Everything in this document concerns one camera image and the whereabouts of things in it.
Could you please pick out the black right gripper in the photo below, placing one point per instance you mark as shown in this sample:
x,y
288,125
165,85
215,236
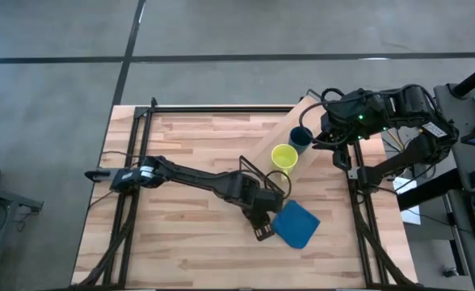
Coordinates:
x,y
338,125

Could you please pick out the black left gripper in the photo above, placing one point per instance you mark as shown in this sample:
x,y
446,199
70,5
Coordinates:
x,y
266,201

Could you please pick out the dark blue cup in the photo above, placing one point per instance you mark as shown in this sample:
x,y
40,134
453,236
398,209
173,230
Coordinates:
x,y
301,139

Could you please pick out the blue plate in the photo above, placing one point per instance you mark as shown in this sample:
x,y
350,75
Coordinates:
x,y
296,224

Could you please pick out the yellow plastic cup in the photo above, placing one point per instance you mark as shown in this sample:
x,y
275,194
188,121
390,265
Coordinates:
x,y
284,158

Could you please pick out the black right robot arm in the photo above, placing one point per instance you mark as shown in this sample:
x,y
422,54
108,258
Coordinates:
x,y
419,121

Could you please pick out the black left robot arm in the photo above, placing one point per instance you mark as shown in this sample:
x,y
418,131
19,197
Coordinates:
x,y
197,178

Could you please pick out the white paper sheet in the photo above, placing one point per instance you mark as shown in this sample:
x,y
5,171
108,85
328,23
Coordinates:
x,y
408,198

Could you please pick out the black diagonal beam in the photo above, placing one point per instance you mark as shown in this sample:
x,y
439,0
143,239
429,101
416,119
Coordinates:
x,y
429,189

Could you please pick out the grey desk with keyboard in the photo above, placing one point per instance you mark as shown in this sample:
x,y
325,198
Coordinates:
x,y
459,161

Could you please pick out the grey side desk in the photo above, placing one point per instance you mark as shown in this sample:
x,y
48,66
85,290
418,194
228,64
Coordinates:
x,y
3,198

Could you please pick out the black aluminium table frame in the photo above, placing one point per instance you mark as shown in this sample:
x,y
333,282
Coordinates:
x,y
221,108

